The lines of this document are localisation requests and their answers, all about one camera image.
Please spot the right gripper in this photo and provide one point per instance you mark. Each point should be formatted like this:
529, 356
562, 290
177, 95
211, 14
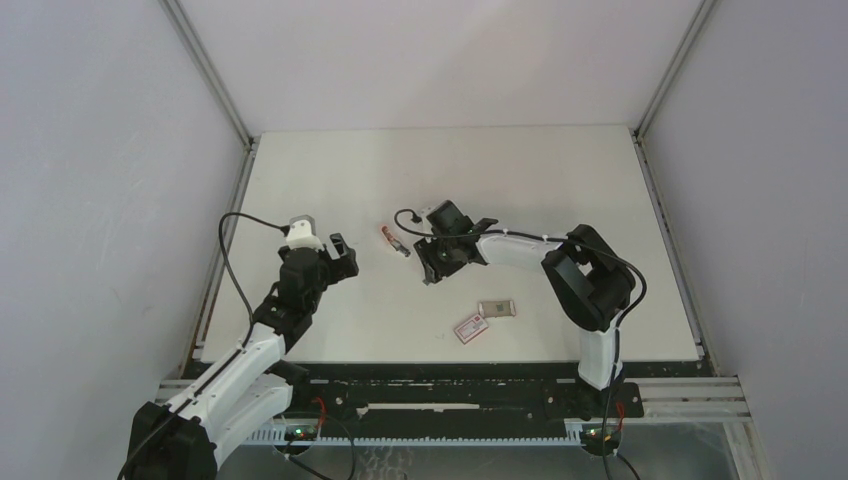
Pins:
435, 271

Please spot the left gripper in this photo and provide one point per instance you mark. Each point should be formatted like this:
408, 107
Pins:
341, 267

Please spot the staple box tray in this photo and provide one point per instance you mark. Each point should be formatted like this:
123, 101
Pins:
497, 309

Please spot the red white staple box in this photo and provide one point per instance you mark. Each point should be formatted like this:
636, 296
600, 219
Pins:
470, 328

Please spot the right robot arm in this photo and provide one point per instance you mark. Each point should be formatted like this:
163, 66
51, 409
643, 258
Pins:
595, 287

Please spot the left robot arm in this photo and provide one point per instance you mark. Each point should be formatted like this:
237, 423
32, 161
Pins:
191, 435

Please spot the left circuit board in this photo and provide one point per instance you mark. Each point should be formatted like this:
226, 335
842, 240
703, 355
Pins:
300, 434

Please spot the circuit board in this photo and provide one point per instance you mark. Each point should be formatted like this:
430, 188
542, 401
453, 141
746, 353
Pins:
300, 434
593, 436

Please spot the right circuit board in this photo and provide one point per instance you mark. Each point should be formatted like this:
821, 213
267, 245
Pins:
593, 436

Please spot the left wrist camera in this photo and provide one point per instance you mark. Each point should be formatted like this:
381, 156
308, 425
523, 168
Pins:
302, 234

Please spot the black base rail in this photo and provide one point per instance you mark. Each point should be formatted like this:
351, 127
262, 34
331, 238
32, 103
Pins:
473, 399

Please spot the white slotted cable duct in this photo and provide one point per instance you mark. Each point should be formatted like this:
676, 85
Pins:
565, 434

